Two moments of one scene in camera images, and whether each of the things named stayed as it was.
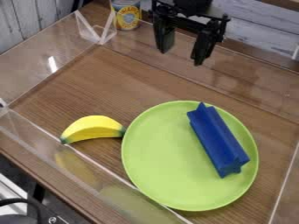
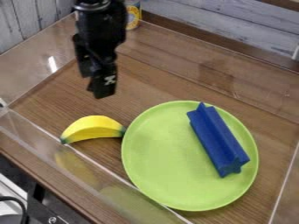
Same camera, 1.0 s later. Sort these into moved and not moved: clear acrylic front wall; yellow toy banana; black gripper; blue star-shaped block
Moved: black gripper
Not moved: blue star-shaped block; clear acrylic front wall; yellow toy banana
